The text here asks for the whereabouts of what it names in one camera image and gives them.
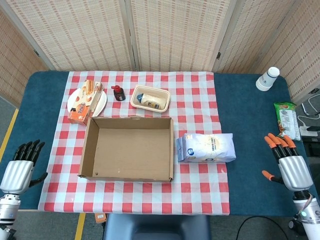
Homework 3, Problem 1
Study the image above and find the white round plate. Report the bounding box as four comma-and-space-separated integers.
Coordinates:
67, 87, 109, 118

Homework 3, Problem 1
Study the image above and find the red white checked tablecloth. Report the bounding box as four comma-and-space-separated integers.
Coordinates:
37, 70, 231, 216

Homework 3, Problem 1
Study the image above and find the orange biscuit box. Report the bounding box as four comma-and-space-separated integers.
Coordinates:
68, 79, 105, 126

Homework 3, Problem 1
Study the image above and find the white cable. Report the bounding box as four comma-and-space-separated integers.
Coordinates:
295, 95, 320, 129

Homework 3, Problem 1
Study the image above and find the orange-tipped silver right robot hand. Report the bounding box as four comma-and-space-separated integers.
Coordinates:
261, 133, 315, 192

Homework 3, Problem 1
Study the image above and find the dark blue seat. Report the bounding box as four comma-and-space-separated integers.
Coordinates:
103, 213, 212, 240

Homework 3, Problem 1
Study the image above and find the white bottle blue cap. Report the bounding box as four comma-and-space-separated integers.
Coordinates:
135, 92, 168, 110

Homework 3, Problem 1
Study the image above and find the green snack packet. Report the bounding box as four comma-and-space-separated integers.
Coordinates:
273, 101, 305, 142

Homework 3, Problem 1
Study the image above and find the small orange tag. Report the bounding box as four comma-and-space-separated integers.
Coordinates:
94, 212, 107, 224

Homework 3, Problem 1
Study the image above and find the white power strip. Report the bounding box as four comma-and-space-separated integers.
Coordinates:
299, 125, 320, 137

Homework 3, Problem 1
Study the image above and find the black-fingered silver left robot hand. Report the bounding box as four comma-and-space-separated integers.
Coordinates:
0, 139, 49, 195

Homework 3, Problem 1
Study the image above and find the blue table cover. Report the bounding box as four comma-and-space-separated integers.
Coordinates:
0, 70, 309, 217

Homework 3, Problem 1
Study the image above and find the open brown cardboard box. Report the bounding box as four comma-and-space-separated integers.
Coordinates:
77, 116, 175, 184

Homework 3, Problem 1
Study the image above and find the beige plastic tray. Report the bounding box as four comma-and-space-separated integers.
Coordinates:
129, 84, 172, 114

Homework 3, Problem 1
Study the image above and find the black floor cable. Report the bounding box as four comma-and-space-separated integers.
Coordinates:
235, 215, 289, 240

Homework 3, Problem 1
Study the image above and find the white blue tissue pack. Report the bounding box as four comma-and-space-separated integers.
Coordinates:
176, 132, 237, 164

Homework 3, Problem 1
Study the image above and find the woven folding screen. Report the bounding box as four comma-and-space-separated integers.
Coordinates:
0, 0, 320, 107

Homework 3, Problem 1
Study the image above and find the white paper cup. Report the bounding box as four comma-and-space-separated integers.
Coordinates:
255, 66, 281, 92

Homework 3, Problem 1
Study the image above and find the dark sauce bottle red cap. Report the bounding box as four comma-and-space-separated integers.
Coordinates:
111, 84, 126, 102

